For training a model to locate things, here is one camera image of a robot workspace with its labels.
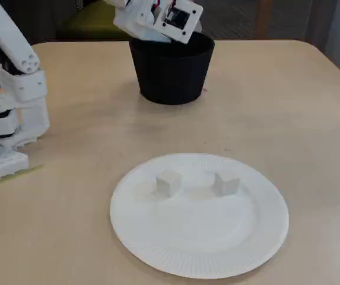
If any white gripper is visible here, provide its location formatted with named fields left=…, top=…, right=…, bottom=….
left=103, top=0, right=203, bottom=45

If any white paper plate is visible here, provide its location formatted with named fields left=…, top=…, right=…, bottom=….
left=109, top=153, right=290, bottom=280

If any black plastic cup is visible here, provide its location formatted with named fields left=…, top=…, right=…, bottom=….
left=128, top=31, right=216, bottom=106

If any yellow-green chair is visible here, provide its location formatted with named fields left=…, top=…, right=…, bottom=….
left=56, top=0, right=132, bottom=41

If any yellow-green base board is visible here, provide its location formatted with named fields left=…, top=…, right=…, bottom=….
left=0, top=164, right=45, bottom=191

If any red white servo wire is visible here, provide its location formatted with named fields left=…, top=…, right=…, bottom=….
left=151, top=0, right=179, bottom=10

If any wooden post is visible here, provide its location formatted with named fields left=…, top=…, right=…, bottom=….
left=253, top=0, right=274, bottom=40

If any white perforated base mount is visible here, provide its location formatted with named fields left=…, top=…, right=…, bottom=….
left=0, top=139, right=30, bottom=184

